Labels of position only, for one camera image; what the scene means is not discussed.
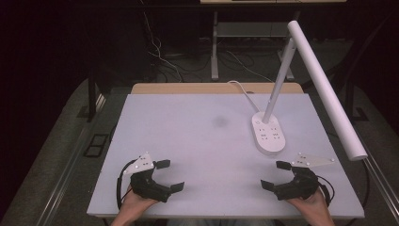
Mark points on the wooden table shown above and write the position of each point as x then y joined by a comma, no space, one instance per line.
188,88

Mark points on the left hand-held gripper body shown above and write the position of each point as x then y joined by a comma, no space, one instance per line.
147,185

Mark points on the white desk lamp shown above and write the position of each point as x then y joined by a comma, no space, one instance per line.
326,91

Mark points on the aluminium rail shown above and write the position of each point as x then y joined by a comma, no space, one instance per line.
381,182
69,163

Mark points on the grey metal stand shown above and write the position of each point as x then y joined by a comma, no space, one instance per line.
215,56

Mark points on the black stand leg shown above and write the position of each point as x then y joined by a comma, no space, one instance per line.
91,100

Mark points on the black floor frame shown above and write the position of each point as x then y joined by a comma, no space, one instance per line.
95,154

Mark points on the person's right hand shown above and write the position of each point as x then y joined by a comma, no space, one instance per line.
310,205

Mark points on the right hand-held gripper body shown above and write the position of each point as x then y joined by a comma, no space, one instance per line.
301,185

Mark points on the person's left hand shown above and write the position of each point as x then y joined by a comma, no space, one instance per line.
133,204

